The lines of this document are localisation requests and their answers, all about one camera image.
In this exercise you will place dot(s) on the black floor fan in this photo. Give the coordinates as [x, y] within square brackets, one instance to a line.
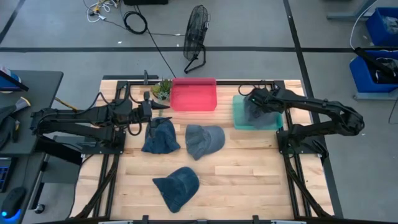
[195, 31]

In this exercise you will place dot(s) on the blue plastic storage bin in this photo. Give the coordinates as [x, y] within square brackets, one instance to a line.
[360, 76]
[381, 29]

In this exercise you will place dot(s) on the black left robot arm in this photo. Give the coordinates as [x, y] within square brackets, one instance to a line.
[93, 114]

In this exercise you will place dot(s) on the black metal table frame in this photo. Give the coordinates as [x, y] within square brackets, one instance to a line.
[113, 186]

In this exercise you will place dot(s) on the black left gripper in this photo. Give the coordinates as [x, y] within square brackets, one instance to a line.
[144, 111]

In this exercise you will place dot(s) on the red translucent plastic bin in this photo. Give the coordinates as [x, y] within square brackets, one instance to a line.
[193, 96]

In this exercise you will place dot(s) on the dark blue denim cap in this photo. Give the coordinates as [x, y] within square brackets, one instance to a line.
[163, 140]
[178, 188]

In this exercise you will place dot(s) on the dark grey desk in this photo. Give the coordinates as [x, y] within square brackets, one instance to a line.
[37, 93]

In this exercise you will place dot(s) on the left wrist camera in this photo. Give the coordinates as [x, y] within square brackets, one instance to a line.
[146, 96]

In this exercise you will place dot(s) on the green translucent plastic bin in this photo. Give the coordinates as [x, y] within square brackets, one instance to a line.
[237, 119]

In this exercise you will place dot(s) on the small potted succulent plant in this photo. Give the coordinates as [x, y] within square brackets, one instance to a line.
[162, 89]

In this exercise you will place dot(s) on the grey-blue cap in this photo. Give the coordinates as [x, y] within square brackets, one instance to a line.
[205, 140]

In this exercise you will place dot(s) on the black computer mouse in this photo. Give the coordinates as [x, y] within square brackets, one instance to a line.
[12, 203]

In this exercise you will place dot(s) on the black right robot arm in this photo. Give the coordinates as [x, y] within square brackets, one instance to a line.
[311, 104]

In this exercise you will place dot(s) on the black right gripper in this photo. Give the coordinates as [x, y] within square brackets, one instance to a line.
[264, 99]

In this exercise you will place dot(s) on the dark grey cap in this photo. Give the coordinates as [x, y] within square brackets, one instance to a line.
[264, 121]

